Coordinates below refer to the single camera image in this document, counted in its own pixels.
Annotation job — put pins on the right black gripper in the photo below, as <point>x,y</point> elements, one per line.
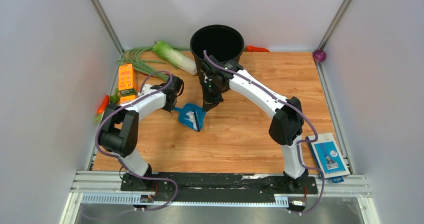
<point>218,99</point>

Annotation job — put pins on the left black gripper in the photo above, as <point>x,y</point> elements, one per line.
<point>170,109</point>

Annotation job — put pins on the blue plastic dustpan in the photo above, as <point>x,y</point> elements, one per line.
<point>182,111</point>

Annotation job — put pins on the blue hand brush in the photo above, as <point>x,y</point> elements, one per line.
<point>199,120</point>

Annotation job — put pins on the paper scrap table edge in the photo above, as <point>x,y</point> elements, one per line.
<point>190,120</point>

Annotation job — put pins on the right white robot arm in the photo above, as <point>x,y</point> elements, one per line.
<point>286,120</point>

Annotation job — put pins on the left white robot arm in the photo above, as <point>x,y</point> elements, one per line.
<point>117,134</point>

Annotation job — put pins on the black plastic trash bin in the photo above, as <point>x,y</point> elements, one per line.
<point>223,42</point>

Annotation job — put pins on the napa cabbage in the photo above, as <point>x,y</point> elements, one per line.
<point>174,57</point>

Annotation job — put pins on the orange carrot back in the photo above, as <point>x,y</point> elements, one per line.
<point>251,48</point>

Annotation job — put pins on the orange carrot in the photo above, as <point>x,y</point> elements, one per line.
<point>251,48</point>
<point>101,109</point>

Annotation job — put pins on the green long beans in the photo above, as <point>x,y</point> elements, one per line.
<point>134,56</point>

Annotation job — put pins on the orange box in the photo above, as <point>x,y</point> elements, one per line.
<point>126,77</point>

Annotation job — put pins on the orange carrot left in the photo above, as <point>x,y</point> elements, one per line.
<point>101,109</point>

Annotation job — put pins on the purple onion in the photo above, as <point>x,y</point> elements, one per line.
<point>319,55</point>

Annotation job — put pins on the blue product box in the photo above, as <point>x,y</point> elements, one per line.
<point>328,157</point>

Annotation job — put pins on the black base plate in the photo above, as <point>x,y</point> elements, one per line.
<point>217,187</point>

